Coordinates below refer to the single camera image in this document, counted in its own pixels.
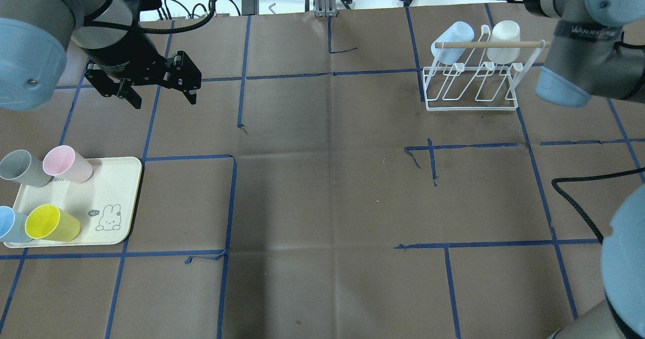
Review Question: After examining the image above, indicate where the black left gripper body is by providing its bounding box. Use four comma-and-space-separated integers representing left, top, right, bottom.
83, 32, 166, 96

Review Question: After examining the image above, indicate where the light blue plastic cup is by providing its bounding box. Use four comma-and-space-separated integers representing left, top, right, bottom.
431, 21, 475, 65

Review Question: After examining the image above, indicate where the white plastic cup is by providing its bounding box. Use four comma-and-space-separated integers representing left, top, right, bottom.
486, 20, 521, 65

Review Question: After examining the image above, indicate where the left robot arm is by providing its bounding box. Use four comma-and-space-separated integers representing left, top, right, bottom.
1, 0, 214, 111

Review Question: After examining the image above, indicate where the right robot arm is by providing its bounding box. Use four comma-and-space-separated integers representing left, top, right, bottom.
502, 0, 644, 338

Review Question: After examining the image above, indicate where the pink plastic cup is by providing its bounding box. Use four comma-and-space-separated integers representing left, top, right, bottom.
42, 145, 94, 183

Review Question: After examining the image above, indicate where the grey plastic cup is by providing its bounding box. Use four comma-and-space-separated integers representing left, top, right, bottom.
1, 150, 53, 187

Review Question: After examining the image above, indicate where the yellow plastic cup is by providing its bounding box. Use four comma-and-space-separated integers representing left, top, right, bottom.
25, 204, 81, 242

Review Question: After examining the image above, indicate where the black power adapter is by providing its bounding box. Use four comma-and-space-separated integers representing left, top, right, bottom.
240, 0, 260, 16

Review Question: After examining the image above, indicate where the cream serving tray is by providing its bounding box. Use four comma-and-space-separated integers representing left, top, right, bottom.
5, 156, 142, 249

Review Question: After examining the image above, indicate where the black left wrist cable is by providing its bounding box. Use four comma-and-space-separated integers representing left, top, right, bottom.
83, 0, 217, 35

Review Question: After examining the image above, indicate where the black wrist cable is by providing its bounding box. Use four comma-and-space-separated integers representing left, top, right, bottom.
83, 0, 217, 35
551, 167, 645, 244

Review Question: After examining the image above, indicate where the white wire cup rack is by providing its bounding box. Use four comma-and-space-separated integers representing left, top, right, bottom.
421, 24, 550, 111

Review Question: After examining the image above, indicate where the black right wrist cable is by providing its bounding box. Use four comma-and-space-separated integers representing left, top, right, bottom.
551, 167, 645, 244

